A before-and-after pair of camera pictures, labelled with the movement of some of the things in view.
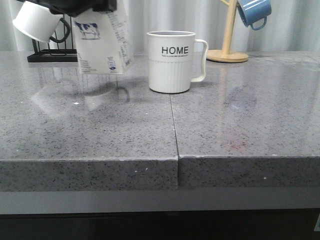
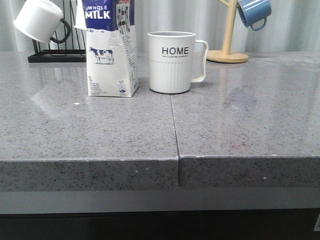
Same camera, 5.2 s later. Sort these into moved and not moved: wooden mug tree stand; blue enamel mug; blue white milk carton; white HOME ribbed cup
Moved: blue white milk carton
Not moved: blue enamel mug; wooden mug tree stand; white HOME ribbed cup
